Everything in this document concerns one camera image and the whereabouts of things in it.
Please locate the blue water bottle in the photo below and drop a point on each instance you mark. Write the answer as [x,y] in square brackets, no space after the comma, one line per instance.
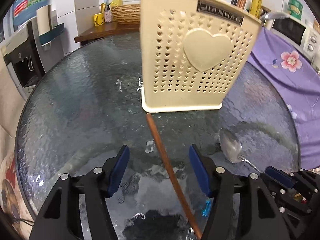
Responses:
[24,10]

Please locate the woven brown basin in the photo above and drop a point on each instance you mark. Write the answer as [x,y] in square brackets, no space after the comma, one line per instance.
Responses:
[126,14]

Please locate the pink pump bottle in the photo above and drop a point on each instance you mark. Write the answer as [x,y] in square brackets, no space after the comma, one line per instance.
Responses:
[107,14]

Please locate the wooden handled steel spoon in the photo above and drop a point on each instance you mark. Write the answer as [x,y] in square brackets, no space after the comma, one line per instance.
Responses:
[274,15]

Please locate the green bowl stack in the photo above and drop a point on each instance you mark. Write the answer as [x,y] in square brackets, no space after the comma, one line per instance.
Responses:
[295,8]

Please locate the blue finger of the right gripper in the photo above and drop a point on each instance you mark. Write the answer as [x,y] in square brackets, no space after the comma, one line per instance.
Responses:
[280,176]

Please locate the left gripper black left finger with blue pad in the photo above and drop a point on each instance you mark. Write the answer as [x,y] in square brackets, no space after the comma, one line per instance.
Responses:
[59,216]

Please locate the paper cup stack holder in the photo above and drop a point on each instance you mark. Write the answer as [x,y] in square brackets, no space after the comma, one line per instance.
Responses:
[47,31]

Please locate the purple floral cloth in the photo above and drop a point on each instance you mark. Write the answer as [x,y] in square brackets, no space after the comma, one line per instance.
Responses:
[297,83]

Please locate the round cartoon cushion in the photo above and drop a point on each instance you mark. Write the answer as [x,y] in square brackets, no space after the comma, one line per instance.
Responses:
[12,202]

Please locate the round glass table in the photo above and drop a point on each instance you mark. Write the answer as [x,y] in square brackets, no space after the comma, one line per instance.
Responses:
[89,105]

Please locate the beige perforated utensil holder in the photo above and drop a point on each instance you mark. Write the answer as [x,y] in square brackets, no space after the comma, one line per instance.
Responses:
[192,52]

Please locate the grey water dispenser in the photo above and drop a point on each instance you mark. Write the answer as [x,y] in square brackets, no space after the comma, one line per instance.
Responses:
[27,59]

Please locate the beige fabric chair cover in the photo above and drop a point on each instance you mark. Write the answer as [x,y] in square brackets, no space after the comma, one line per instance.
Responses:
[11,102]

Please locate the yellow soap dispenser bottle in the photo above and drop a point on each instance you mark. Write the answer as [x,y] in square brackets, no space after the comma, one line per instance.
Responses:
[116,3]

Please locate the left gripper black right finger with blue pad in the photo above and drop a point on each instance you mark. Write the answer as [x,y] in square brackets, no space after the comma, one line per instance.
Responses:
[259,216]

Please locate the yellow mug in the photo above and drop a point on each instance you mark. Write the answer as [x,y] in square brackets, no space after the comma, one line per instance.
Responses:
[98,19]

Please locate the yellow roll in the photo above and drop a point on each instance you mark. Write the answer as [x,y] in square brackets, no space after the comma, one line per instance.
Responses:
[255,8]

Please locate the white microwave oven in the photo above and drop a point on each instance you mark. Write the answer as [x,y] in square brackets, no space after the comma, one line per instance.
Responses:
[299,35]

